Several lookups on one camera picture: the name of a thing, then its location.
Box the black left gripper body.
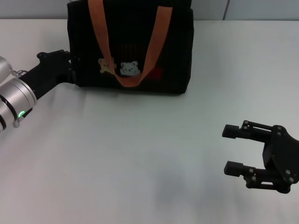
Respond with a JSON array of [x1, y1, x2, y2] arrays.
[[20, 49, 75, 100]]

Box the black food bag orange straps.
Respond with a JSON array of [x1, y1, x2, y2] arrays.
[[67, 0, 194, 96]]

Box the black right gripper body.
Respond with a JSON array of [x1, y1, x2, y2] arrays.
[[261, 125, 299, 194]]

